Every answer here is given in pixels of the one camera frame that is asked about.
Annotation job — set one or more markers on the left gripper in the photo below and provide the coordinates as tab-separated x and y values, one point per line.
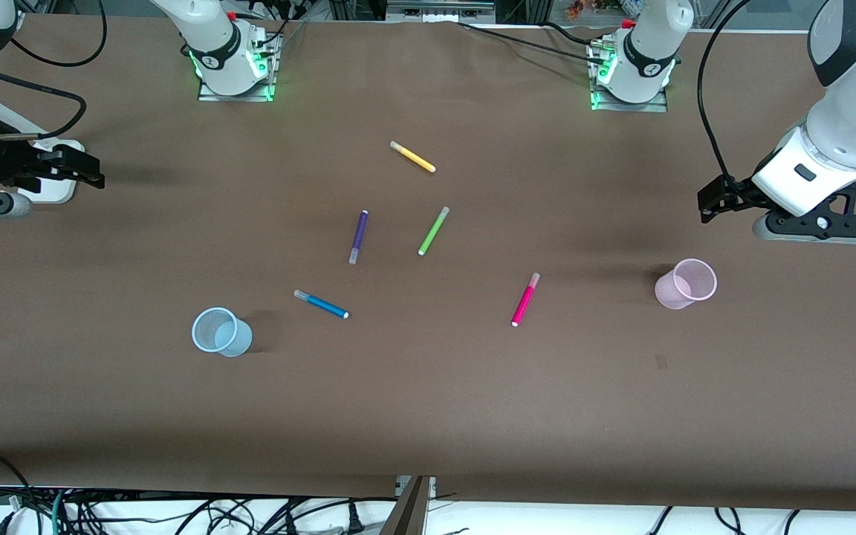
733	195

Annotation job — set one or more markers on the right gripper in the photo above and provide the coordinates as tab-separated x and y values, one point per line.
6	162

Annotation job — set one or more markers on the pink marker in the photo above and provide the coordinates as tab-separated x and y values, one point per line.
524	300

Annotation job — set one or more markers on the blue marker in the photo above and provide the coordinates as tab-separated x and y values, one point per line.
322	304

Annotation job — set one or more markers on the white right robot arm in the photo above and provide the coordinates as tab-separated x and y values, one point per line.
212	41

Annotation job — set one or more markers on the light pink plastic cup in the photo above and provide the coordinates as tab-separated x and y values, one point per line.
686	284

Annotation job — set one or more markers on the light blue plastic cup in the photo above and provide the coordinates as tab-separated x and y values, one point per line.
221	331

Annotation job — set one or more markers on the purple marker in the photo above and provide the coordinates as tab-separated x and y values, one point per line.
359	236

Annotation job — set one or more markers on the green marker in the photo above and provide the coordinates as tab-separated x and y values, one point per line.
433	231

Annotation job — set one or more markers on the yellow marker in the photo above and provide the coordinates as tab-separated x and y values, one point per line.
413	157

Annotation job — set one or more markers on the dark table leg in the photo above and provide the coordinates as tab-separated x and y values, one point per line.
407	513

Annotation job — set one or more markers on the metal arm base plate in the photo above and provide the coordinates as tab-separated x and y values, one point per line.
238	93
628	106

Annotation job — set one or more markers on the aluminium frame bar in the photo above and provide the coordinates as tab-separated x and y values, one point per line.
439	9

